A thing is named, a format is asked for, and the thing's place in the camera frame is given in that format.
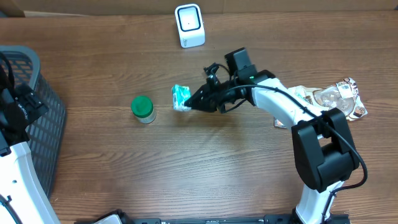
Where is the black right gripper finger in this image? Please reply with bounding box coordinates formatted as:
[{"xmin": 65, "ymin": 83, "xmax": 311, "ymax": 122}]
[
  {"xmin": 184, "ymin": 84, "xmax": 217, "ymax": 113},
  {"xmin": 204, "ymin": 63, "xmax": 220, "ymax": 86}
]

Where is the teal white small carton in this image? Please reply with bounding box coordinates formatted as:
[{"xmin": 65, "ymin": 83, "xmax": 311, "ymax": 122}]
[{"xmin": 172, "ymin": 85, "xmax": 191, "ymax": 111}]

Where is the green lid jar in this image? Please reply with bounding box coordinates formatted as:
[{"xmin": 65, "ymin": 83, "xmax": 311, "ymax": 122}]
[{"xmin": 131, "ymin": 96, "xmax": 156, "ymax": 124}]

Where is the orange small box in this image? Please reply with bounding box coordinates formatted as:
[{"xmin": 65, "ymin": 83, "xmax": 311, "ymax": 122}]
[{"xmin": 274, "ymin": 118, "xmax": 286, "ymax": 129}]

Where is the brown white snack bag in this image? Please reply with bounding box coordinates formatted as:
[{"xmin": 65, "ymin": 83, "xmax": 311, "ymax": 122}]
[{"xmin": 288, "ymin": 78, "xmax": 368, "ymax": 121}]

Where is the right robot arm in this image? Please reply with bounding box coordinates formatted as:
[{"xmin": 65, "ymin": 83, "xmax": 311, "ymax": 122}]
[{"xmin": 184, "ymin": 48, "xmax": 368, "ymax": 223}]

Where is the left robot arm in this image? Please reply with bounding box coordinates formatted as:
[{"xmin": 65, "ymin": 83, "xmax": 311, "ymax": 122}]
[{"xmin": 1, "ymin": 46, "xmax": 67, "ymax": 223}]

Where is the white barcode scanner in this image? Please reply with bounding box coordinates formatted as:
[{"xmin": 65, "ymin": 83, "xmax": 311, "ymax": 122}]
[{"xmin": 175, "ymin": 3, "xmax": 205, "ymax": 49}]

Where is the grey plastic basket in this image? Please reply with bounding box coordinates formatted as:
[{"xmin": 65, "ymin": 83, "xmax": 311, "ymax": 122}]
[{"xmin": 1, "ymin": 45, "xmax": 67, "ymax": 197}]

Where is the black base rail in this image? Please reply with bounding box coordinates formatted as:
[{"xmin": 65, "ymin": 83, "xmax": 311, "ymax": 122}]
[{"xmin": 74, "ymin": 213, "xmax": 352, "ymax": 224}]

